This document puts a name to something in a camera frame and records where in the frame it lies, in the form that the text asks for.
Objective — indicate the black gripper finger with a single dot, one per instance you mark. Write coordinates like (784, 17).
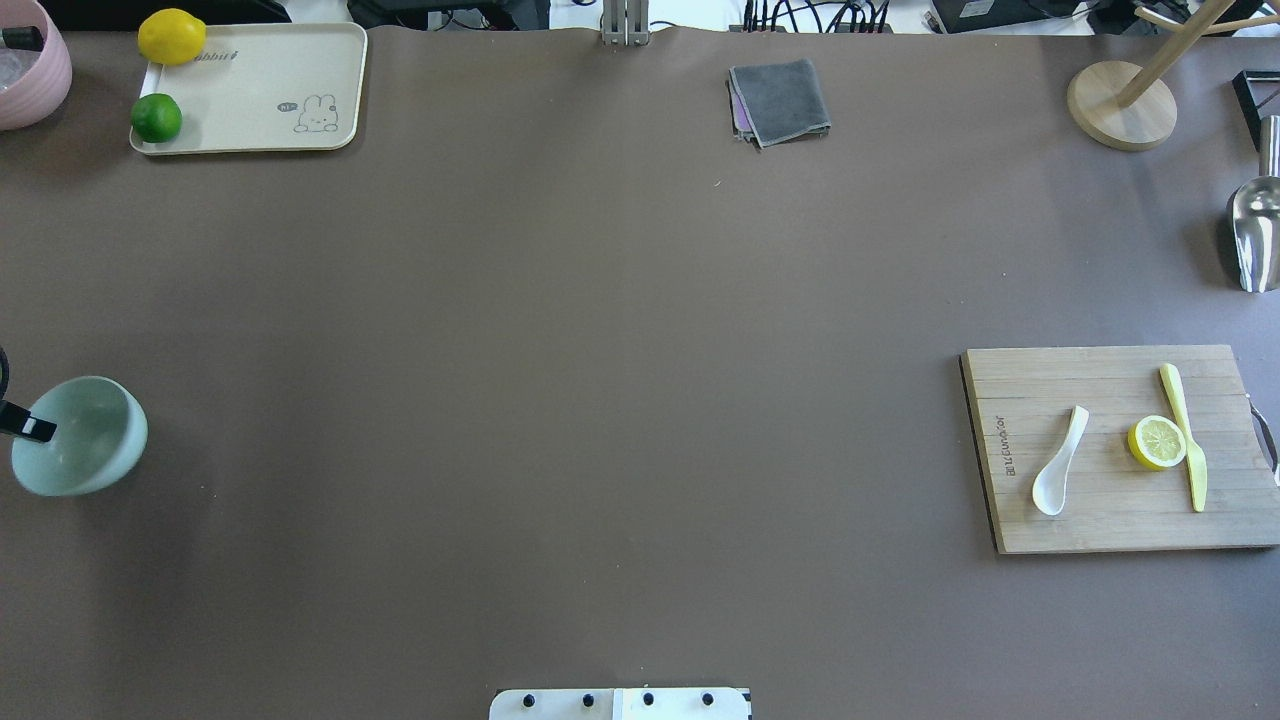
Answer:
(17, 421)

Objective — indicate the light green bowl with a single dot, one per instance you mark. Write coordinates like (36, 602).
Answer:
(100, 433)

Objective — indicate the white ceramic spoon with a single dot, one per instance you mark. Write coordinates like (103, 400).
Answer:
(1051, 484)

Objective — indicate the pink bowl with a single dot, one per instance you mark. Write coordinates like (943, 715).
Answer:
(44, 85)

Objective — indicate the green lime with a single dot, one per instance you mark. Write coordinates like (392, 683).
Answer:
(156, 118)

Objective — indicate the whole yellow lemon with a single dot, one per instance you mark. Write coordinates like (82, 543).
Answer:
(171, 36)

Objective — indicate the beige cartoon tray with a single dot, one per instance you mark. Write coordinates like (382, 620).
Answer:
(264, 87)

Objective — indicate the pink cloth under grey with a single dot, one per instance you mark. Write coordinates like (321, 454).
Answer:
(741, 122)

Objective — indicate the grey folded cloth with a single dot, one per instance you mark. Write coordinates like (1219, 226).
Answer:
(784, 101)

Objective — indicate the bamboo cutting board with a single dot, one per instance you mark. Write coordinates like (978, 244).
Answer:
(1021, 401)

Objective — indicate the lemon half slice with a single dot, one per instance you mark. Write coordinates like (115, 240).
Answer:
(1156, 442)

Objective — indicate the wooden cup tree stand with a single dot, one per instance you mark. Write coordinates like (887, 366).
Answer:
(1129, 108)

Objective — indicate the yellow plastic knife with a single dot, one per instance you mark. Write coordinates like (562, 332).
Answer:
(1197, 467)

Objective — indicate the metal scoop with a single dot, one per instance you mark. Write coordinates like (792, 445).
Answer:
(1254, 217)

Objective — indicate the black glass rack tray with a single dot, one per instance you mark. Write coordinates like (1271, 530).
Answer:
(1254, 89)

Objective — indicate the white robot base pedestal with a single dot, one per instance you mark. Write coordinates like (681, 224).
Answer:
(623, 703)

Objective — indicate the aluminium frame post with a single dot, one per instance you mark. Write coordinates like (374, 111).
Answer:
(625, 23)

